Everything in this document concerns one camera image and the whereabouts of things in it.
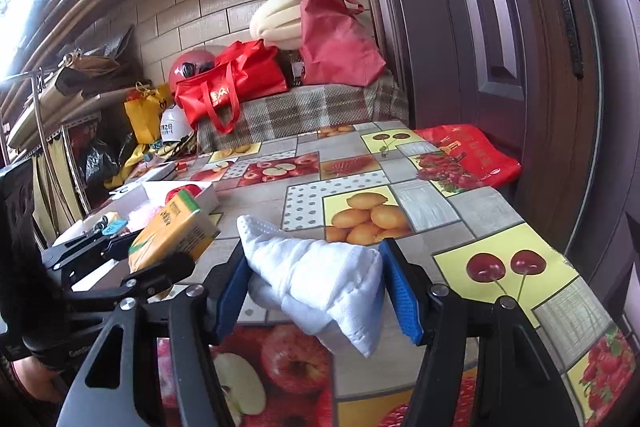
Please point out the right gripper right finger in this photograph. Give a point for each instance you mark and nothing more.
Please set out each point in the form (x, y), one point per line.
(517, 383)

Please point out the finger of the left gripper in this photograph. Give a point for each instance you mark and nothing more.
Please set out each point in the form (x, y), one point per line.
(142, 284)
(79, 257)

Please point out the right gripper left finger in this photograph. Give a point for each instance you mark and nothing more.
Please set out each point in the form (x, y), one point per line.
(119, 382)

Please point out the yellow tissue pack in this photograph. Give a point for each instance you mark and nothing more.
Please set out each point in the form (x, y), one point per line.
(178, 227)

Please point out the person's left hand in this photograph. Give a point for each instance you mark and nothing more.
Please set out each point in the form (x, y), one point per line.
(38, 380)

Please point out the white shallow tray box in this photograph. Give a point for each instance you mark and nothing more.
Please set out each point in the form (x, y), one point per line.
(139, 205)

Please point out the white power bank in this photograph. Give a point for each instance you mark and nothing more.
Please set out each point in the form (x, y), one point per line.
(159, 173)

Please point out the black plastic bag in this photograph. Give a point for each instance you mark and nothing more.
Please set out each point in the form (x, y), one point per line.
(105, 164)

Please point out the white helmet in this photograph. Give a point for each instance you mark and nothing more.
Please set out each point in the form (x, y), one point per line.
(173, 125)

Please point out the yellow shopping bag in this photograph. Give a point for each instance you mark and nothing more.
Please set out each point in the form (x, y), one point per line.
(144, 106)

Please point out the metal storage shelf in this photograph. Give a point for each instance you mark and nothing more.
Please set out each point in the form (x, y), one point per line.
(81, 100)

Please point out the fruit pattern tablecloth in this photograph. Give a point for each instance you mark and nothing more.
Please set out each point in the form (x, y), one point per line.
(359, 184)

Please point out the red helmet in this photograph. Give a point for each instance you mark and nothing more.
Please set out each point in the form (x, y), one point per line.
(189, 64)

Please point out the red tote bag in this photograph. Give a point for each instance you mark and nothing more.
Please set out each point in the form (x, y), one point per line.
(243, 72)

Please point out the red plastic bag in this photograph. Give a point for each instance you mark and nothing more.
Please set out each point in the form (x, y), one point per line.
(464, 159)

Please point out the plaid covered bench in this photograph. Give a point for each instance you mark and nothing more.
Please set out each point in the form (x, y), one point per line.
(306, 109)

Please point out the cream foam roll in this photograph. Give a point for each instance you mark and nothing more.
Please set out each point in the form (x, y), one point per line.
(278, 23)

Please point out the red paper bag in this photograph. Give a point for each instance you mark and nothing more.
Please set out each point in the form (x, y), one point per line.
(336, 48)

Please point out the dark wooden door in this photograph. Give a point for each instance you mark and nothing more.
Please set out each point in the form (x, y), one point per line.
(503, 66)

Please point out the black door handle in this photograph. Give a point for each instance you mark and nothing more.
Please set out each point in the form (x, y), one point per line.
(572, 38)

